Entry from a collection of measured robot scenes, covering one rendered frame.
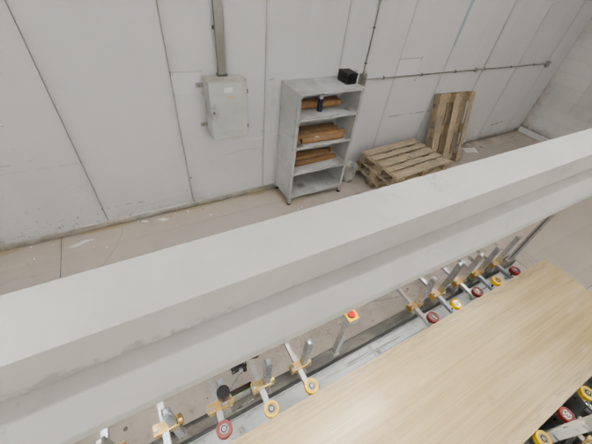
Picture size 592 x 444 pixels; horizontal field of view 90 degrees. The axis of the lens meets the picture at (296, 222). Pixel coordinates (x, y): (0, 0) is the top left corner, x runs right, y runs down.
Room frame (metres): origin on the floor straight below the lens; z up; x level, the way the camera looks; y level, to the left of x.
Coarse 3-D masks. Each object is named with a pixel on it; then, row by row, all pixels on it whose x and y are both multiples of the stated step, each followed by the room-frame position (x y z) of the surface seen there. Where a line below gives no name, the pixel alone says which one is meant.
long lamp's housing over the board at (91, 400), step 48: (576, 192) 0.58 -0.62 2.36; (432, 240) 0.34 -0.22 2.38; (480, 240) 0.39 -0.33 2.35; (288, 288) 0.22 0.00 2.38; (336, 288) 0.23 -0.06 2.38; (384, 288) 0.26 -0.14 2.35; (192, 336) 0.14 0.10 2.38; (240, 336) 0.15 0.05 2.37; (288, 336) 0.17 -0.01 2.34; (48, 384) 0.08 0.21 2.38; (96, 384) 0.08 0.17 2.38; (144, 384) 0.09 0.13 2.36; (192, 384) 0.11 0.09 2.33; (0, 432) 0.04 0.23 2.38; (48, 432) 0.05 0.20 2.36; (96, 432) 0.05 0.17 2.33
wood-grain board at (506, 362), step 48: (528, 288) 1.51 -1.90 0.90; (576, 288) 1.58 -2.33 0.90; (432, 336) 1.00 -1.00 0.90; (480, 336) 1.04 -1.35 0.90; (528, 336) 1.09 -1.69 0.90; (576, 336) 1.14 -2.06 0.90; (336, 384) 0.62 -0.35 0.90; (384, 384) 0.65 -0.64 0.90; (432, 384) 0.69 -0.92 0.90; (480, 384) 0.72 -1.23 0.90; (528, 384) 0.76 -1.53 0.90; (576, 384) 0.80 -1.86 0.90; (288, 432) 0.36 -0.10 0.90; (336, 432) 0.39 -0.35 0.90; (384, 432) 0.42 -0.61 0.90; (432, 432) 0.45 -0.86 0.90; (480, 432) 0.48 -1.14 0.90; (528, 432) 0.51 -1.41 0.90
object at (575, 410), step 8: (584, 384) 1.06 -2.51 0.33; (568, 400) 0.92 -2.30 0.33; (576, 400) 0.88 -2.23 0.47; (568, 408) 0.82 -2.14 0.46; (576, 408) 0.78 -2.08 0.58; (552, 416) 0.79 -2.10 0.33; (576, 416) 0.69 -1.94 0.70; (584, 416) 0.68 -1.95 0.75; (544, 424) 0.73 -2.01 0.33; (552, 424) 0.70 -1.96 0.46; (560, 440) 0.53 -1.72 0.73; (568, 440) 0.51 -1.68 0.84; (576, 440) 0.55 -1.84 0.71
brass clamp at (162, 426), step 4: (180, 412) 0.37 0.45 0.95; (176, 416) 0.35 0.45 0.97; (180, 416) 0.35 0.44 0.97; (180, 420) 0.34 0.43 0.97; (160, 424) 0.31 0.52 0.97; (164, 424) 0.31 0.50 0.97; (176, 424) 0.32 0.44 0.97; (180, 424) 0.32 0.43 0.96; (152, 428) 0.29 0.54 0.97; (160, 428) 0.29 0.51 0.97; (164, 428) 0.30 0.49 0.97; (168, 428) 0.30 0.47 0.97; (172, 428) 0.30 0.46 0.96; (176, 428) 0.31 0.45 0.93; (160, 432) 0.28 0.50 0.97; (164, 432) 0.28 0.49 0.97; (156, 436) 0.26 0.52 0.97; (160, 436) 0.27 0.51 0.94
